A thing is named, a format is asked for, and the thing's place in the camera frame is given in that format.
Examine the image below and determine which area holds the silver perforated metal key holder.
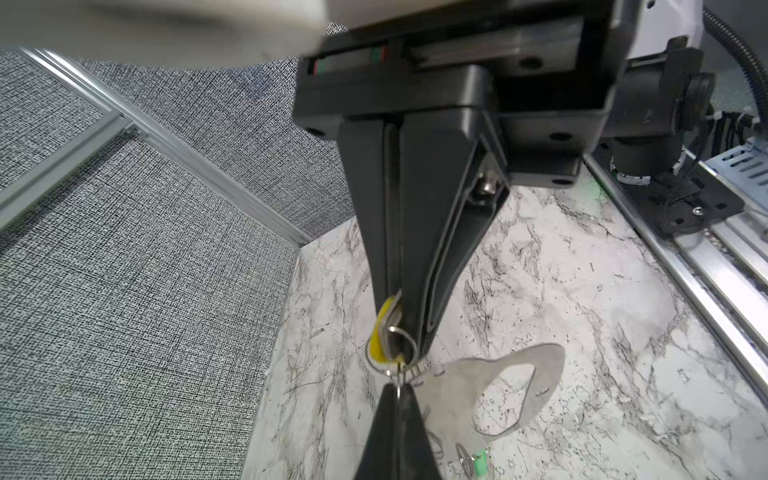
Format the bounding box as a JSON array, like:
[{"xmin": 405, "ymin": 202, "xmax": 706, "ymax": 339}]
[{"xmin": 411, "ymin": 343, "xmax": 565, "ymax": 479}]

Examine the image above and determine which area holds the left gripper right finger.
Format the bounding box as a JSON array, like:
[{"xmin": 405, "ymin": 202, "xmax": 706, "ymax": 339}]
[{"xmin": 397, "ymin": 384, "xmax": 441, "ymax": 479}]

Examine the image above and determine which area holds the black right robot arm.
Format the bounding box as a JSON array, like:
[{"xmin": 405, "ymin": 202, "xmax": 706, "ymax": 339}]
[{"xmin": 293, "ymin": 1, "xmax": 714, "ymax": 361}]

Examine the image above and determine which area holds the green key tag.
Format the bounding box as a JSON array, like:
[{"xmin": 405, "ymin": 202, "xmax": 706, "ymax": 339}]
[{"xmin": 472, "ymin": 450, "xmax": 488, "ymax": 479}]

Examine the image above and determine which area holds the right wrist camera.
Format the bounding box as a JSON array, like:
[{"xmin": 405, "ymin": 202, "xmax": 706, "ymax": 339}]
[{"xmin": 1, "ymin": 0, "xmax": 441, "ymax": 69}]

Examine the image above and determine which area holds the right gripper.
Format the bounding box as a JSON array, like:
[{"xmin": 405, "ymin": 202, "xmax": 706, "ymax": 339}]
[{"xmin": 293, "ymin": 1, "xmax": 636, "ymax": 359}]

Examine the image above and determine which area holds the black corrugated cable conduit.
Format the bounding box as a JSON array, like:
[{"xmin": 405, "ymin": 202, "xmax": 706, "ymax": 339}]
[{"xmin": 701, "ymin": 7, "xmax": 768, "ymax": 121}]

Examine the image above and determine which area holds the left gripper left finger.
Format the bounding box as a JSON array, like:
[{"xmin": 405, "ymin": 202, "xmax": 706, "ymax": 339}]
[{"xmin": 354, "ymin": 384, "xmax": 398, "ymax": 480}]

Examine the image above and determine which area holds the yellow key tag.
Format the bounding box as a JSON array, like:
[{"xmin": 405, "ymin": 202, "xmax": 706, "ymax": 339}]
[{"xmin": 368, "ymin": 291, "xmax": 403, "ymax": 364}]

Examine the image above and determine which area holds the grey slotted cable duct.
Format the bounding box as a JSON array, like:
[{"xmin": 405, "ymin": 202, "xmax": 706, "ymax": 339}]
[{"xmin": 705, "ymin": 138, "xmax": 767, "ymax": 208}]

